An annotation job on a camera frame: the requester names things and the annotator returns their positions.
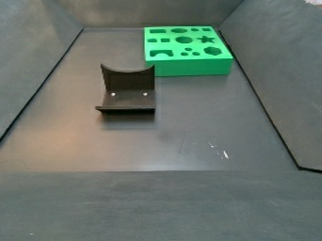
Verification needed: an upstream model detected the green shape-sorter block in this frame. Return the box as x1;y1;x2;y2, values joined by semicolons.
143;25;232;77

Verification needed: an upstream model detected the black curved holder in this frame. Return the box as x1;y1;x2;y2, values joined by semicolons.
96;65;156;113

